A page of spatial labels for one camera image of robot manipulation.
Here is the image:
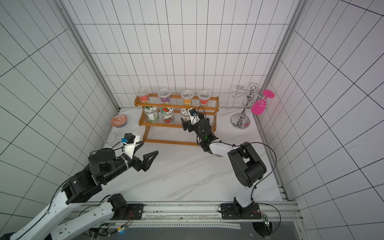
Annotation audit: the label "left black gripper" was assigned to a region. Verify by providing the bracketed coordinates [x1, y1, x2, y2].
[101, 151, 159, 183]

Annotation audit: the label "flower label seed jar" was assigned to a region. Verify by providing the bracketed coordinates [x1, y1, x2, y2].
[181, 109, 191, 122]

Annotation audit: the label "orange wooden two-tier shelf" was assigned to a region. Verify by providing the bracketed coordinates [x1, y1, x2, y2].
[135, 94, 220, 146]

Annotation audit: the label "strawberry lid jar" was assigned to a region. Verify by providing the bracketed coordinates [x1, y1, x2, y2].
[161, 107, 175, 124]

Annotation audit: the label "small container brown seeds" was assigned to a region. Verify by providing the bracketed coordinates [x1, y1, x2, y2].
[181, 90, 194, 106]

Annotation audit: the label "green tree lid jar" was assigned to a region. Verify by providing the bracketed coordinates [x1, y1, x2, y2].
[143, 106, 160, 123]

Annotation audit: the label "small container dark seeds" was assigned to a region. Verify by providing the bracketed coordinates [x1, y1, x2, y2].
[198, 91, 211, 106]

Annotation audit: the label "small container purple seeds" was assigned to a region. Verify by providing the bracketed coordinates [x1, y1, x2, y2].
[158, 89, 171, 104]

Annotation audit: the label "small container red seeds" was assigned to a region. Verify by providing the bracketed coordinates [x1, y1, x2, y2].
[137, 89, 150, 103]

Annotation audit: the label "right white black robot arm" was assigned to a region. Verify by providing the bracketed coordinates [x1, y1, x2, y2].
[181, 116, 267, 221]

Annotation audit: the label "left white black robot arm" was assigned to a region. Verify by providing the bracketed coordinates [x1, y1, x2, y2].
[1, 141, 159, 240]

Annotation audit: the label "clear glass cup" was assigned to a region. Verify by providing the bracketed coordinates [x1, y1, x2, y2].
[105, 132, 118, 144]

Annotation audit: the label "orange patterned glass bowl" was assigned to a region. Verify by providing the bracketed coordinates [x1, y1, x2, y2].
[111, 114, 128, 128]

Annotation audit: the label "chrome wine glass rack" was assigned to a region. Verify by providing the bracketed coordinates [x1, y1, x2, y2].
[231, 83, 263, 130]

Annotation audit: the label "pink plastic wine glass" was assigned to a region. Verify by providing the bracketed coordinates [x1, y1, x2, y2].
[251, 90, 275, 116]

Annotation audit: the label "round black floor port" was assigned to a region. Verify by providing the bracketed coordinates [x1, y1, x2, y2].
[252, 222, 274, 239]

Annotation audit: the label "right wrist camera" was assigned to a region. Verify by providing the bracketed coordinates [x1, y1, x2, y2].
[188, 108, 200, 125]

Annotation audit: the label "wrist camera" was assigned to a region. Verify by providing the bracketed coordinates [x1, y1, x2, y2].
[122, 133, 140, 159]
[188, 108, 200, 125]

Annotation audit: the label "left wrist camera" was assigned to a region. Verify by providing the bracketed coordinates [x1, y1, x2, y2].
[122, 133, 140, 159]

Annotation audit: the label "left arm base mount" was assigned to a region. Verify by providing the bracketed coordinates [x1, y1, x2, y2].
[110, 204, 145, 221]

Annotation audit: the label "wiring bundle under rail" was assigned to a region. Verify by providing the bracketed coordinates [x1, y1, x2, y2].
[86, 209, 134, 239]

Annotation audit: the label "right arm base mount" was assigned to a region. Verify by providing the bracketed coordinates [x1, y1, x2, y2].
[218, 203, 262, 220]

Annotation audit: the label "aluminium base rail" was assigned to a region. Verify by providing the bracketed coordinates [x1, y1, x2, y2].
[93, 202, 304, 230]

